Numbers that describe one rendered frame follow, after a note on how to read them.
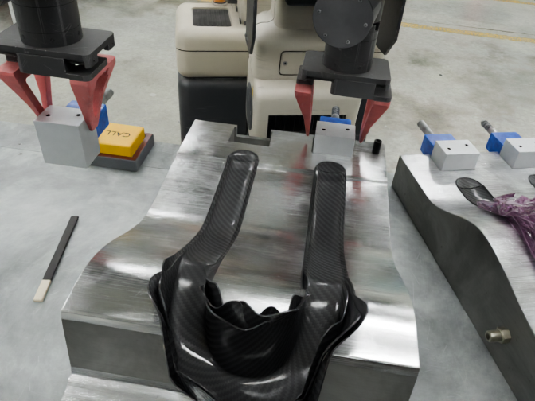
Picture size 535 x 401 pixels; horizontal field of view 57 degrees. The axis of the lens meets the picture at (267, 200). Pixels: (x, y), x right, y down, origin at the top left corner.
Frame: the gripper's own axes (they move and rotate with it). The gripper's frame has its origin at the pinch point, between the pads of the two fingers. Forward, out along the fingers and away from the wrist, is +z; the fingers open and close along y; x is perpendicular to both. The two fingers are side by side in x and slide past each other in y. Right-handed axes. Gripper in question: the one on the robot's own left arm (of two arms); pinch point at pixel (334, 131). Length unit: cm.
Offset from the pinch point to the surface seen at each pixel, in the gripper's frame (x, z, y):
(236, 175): -8.9, 2.8, -11.1
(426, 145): 8.2, 4.9, 13.9
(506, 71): 271, 88, 117
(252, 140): 1.1, 3.6, -10.8
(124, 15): 295, 89, -153
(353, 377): -35.8, -0.3, 2.6
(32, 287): -23.7, 11.2, -30.9
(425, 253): -8.8, 10.8, 13.5
